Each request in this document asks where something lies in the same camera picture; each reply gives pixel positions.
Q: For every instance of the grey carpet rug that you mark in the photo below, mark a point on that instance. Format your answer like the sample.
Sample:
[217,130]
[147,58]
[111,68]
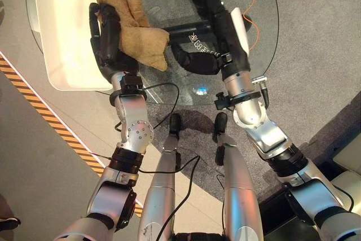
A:
[310,54]

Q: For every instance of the silver left robot leg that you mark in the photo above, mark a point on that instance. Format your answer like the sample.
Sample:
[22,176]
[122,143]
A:
[160,187]

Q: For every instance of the yellow black hazard tape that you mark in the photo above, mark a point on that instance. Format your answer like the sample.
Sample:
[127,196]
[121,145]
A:
[45,111]

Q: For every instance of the silver robot leg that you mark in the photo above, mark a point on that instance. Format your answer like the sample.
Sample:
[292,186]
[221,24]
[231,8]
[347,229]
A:
[239,184]
[160,187]

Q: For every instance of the white plastic basket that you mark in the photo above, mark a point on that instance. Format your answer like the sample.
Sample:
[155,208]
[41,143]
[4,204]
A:
[65,26]

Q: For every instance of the silver right robot leg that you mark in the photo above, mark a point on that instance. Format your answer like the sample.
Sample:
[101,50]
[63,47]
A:
[239,184]

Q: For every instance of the person's foot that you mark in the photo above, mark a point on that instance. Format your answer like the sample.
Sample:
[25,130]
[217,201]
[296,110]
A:
[8,221]

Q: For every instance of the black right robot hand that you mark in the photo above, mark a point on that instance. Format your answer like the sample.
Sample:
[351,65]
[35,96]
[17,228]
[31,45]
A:
[228,40]

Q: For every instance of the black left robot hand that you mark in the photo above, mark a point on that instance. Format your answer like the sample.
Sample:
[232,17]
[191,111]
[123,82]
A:
[108,37]

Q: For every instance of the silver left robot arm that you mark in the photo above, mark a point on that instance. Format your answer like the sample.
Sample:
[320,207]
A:
[132,111]

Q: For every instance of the brown cloth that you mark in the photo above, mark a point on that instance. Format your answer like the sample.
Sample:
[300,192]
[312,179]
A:
[141,40]

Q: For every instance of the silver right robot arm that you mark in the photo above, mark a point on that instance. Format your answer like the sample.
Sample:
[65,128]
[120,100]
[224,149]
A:
[270,136]

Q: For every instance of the round glass table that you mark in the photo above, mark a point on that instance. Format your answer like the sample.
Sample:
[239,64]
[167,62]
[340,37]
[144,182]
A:
[169,4]

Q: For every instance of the black table base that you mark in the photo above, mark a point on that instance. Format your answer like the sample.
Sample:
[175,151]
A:
[186,28]

